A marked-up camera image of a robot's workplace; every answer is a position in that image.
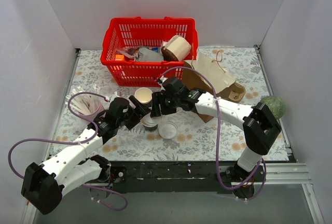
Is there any white plastic cup lid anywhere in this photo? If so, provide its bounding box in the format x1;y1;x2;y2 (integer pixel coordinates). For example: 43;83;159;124
158;121;178;139

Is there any brown paper bag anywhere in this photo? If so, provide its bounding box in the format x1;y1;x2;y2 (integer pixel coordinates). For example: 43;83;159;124
180;49;237;124

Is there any brown cardboard cup carrier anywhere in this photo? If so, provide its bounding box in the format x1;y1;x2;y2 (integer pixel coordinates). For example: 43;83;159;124
220;82;246;103

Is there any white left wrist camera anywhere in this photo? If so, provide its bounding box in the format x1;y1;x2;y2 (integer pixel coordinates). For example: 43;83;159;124
105;91;121;103

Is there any grey crumpled pouch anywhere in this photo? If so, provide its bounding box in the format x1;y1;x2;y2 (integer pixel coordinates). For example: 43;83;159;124
137;47;164;62

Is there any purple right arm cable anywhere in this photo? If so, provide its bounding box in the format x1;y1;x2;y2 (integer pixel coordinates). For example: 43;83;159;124
157;66;267;200

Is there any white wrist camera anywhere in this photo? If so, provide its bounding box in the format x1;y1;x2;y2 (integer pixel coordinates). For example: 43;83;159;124
105;91;121;103
156;76;168;90

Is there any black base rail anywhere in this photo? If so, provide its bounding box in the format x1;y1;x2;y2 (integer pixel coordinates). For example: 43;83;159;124
33;159;309;193

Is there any orange snack box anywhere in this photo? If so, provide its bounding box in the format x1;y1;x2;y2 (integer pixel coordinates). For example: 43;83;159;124
115;54;126;61

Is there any red plastic shopping basket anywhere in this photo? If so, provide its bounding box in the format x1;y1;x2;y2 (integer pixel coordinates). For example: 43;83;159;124
101;17;198;87

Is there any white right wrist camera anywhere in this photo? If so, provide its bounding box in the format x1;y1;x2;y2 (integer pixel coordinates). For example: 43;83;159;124
156;76;168;90

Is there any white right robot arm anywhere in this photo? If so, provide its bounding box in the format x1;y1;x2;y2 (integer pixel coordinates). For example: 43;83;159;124
150;77;282;181

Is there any green melon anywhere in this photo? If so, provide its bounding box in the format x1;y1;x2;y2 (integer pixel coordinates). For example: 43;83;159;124
260;95;286;120

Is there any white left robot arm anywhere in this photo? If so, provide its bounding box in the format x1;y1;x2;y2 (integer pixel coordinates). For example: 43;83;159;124
21;96;150;215

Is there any pink cup of straws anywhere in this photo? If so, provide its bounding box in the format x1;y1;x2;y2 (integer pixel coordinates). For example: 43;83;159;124
65;84;104;120

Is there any clear plastic snack packet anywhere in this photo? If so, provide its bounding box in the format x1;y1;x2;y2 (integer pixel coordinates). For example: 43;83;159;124
117;48;139;61

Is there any black paper coffee cup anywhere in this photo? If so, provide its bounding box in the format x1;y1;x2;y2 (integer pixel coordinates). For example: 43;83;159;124
143;123;158;132

